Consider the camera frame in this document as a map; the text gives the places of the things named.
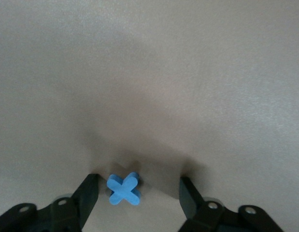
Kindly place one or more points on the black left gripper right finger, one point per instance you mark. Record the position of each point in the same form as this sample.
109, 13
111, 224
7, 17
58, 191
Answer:
202, 217

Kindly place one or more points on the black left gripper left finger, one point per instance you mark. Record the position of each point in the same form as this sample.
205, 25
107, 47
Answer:
74, 212

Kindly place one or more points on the blue foam plus sign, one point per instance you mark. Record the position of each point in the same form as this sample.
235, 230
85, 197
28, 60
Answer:
123, 189

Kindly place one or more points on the brown table cloth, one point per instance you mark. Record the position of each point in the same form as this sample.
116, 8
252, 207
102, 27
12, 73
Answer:
149, 72

